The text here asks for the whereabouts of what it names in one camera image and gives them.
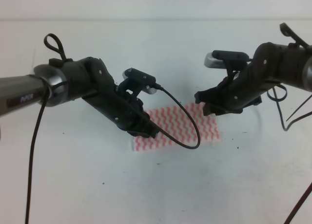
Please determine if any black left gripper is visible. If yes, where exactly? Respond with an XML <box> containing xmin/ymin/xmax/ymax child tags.
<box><xmin>60</xmin><ymin>56</ymin><xmax>158</xmax><ymax>138</ymax></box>

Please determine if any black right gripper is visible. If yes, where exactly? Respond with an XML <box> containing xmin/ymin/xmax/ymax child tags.
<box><xmin>195</xmin><ymin>42</ymin><xmax>285</xmax><ymax>116</ymax></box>

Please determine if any pink white wavy striped towel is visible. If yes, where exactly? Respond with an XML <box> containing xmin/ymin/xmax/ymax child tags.
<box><xmin>132</xmin><ymin>103</ymin><xmax>220</xmax><ymax>152</ymax></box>

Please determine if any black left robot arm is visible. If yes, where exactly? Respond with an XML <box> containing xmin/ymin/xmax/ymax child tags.
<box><xmin>0</xmin><ymin>34</ymin><xmax>160</xmax><ymax>138</ymax></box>

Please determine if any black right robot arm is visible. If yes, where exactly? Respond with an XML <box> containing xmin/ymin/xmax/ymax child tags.
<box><xmin>195</xmin><ymin>23</ymin><xmax>312</xmax><ymax>116</ymax></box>

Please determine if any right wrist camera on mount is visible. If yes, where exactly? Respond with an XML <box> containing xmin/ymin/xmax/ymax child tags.
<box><xmin>204</xmin><ymin>50</ymin><xmax>251</xmax><ymax>77</ymax></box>

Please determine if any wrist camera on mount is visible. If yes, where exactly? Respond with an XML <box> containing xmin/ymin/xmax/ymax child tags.
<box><xmin>118</xmin><ymin>68</ymin><xmax>157</xmax><ymax>97</ymax></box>
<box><xmin>204</xmin><ymin>50</ymin><xmax>251</xmax><ymax>77</ymax></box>

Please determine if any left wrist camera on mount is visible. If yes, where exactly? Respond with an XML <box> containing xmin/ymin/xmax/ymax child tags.
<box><xmin>118</xmin><ymin>68</ymin><xmax>157</xmax><ymax>97</ymax></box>

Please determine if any black right camera cable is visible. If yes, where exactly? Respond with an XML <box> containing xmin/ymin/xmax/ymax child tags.
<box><xmin>246</xmin><ymin>58</ymin><xmax>312</xmax><ymax>132</ymax></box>

